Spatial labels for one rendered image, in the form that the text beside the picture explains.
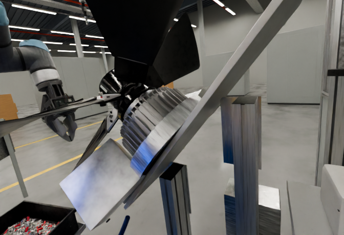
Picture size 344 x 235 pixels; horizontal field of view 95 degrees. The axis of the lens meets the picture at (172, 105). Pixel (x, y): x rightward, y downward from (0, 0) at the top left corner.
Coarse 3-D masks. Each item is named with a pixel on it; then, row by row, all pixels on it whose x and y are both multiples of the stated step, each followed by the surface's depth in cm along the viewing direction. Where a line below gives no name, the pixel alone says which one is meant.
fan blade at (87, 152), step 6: (102, 126) 53; (96, 132) 56; (102, 132) 50; (96, 138) 52; (102, 138) 48; (90, 144) 54; (96, 144) 49; (90, 150) 50; (84, 156) 51; (78, 162) 54
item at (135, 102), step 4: (144, 92) 43; (148, 92) 44; (140, 96) 42; (144, 96) 42; (136, 100) 42; (140, 100) 42; (132, 104) 42; (136, 104) 42; (128, 108) 42; (132, 108) 41; (128, 112) 42; (124, 116) 43; (124, 120) 44
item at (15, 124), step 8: (72, 104) 35; (80, 104) 33; (88, 104) 33; (40, 112) 32; (48, 112) 28; (56, 112) 27; (8, 120) 21; (16, 120) 22; (24, 120) 24; (32, 120) 34; (0, 128) 25; (8, 128) 29; (16, 128) 34; (0, 136) 33
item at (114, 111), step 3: (114, 108) 54; (114, 111) 53; (117, 111) 50; (111, 114) 54; (114, 114) 51; (108, 117) 55; (114, 117) 50; (117, 117) 48; (108, 120) 54; (114, 120) 48; (108, 123) 52; (111, 123) 50; (108, 126) 50; (111, 126) 49; (108, 129) 49
